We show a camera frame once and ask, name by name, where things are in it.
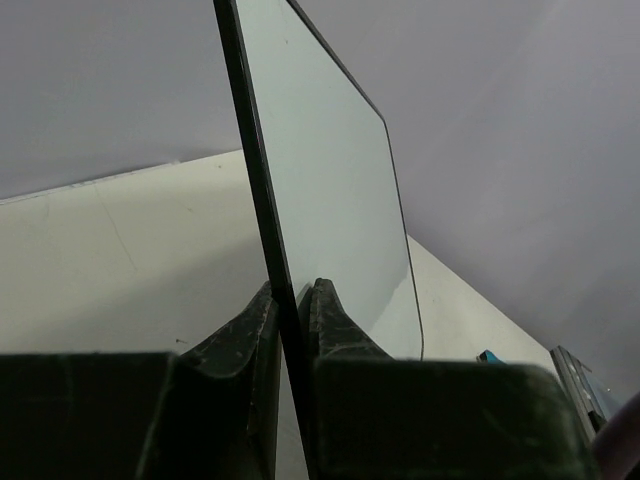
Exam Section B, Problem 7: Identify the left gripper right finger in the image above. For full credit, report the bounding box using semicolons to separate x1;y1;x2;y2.
305;279;599;479

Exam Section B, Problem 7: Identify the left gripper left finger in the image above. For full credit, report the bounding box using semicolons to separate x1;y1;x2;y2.
1;286;280;479

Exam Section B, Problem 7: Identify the blue whiteboard eraser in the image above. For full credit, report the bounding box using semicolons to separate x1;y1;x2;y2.
476;350;505;364

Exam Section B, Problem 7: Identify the black framed whiteboard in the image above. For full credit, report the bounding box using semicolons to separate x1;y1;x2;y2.
214;1;424;479

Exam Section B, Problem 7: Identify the aluminium rail frame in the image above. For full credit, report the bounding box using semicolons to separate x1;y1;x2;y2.
550;346;621;440

